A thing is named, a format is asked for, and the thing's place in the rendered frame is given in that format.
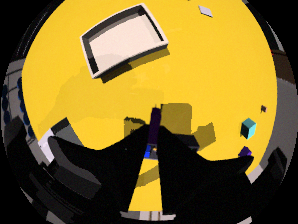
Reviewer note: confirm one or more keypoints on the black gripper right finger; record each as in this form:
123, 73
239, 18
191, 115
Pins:
184, 173

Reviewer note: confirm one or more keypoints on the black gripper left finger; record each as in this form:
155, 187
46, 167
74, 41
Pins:
116, 167

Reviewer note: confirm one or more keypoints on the small cyan cube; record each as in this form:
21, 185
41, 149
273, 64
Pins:
248, 128

